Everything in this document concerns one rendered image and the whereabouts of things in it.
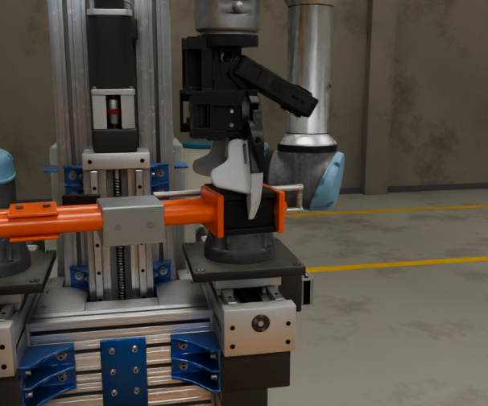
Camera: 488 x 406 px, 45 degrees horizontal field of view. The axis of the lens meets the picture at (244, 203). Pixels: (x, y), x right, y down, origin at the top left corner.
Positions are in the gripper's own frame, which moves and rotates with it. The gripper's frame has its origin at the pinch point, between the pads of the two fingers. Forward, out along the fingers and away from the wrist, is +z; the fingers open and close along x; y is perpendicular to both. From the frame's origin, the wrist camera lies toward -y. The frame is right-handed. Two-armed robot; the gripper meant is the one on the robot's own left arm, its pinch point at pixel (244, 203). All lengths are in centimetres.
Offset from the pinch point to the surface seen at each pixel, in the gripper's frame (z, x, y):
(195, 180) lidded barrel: 98, -539, -122
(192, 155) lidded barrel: 71, -539, -119
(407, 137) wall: 63, -573, -403
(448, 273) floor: 128, -278, -250
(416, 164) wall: 98, -570, -418
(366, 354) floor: 127, -180, -127
